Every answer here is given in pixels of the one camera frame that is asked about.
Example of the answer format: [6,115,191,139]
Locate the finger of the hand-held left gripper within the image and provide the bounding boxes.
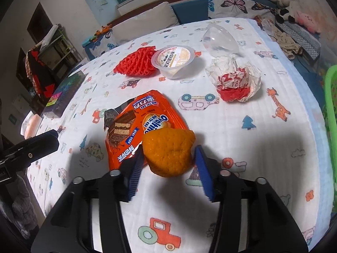
[0,130,59,170]

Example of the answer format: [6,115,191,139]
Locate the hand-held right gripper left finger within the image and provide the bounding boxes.
[32,150,146,253]

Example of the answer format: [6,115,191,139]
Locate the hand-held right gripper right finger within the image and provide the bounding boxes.
[193,145,308,253]

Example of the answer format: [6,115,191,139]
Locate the orange sponge cake piece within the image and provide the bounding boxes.
[142,127,197,178]

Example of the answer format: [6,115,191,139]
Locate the green plastic basket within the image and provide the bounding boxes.
[323,65,337,148]

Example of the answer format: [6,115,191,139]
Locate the person's left forearm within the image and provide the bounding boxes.
[0,178,39,234]

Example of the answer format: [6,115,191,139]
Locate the pink power strip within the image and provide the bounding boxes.
[21,113,43,139]

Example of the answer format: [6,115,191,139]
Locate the orange snack packet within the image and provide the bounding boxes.
[104,90,188,170]

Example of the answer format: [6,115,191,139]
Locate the printed cartoon blanket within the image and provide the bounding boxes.
[25,17,332,253]

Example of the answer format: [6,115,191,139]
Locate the colourful box in clear case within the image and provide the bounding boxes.
[42,72,86,119]

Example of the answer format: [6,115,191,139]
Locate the red black clothes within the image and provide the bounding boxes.
[25,49,57,98]

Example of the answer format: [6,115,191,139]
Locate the crumpled white red wrapper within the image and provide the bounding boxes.
[205,54,262,103]

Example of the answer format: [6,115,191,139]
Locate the metal shelf rack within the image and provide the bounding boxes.
[37,25,85,66]

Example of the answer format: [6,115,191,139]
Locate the red foam net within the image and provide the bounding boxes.
[113,45,158,77]

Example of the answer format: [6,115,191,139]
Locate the plastic pudding cup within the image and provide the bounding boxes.
[151,45,195,79]

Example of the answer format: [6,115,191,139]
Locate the teal cloth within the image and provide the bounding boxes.
[82,34,98,46]

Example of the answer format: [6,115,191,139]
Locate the dark wooden door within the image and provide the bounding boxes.
[26,2,53,45]

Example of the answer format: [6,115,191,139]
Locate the small butterfly print pillow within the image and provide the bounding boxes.
[86,30,119,58]

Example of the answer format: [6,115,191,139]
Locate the clear plastic dome lid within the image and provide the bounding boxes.
[202,22,239,57]

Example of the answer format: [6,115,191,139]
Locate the orange plush toy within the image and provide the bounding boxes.
[91,24,113,36]

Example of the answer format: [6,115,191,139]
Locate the beige cloth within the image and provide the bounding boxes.
[271,26,303,60]

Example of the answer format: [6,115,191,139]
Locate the beige cushion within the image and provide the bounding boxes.
[112,1,178,43]

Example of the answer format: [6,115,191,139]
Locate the blue sofa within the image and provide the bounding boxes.
[83,0,323,66]

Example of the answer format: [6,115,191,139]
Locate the large butterfly print pillow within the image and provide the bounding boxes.
[207,0,275,20]

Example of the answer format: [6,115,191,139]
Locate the black white patterned cushion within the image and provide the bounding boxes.
[275,21,322,58]

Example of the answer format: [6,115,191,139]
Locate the pink plush toy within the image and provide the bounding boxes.
[293,11,323,33]

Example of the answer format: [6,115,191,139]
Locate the black white cow plush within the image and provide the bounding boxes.
[274,0,298,24]

